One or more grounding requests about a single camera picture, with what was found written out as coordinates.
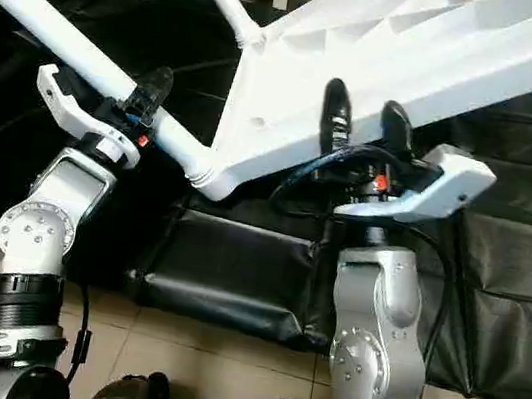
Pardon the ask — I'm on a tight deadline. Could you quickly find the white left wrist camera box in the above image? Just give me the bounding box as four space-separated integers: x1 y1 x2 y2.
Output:
24 61 155 171

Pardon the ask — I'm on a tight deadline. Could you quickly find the black mat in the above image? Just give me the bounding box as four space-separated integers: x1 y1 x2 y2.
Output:
0 0 532 399

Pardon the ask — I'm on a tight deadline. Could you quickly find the white plastic table top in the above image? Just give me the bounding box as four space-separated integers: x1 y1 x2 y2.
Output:
202 0 532 253

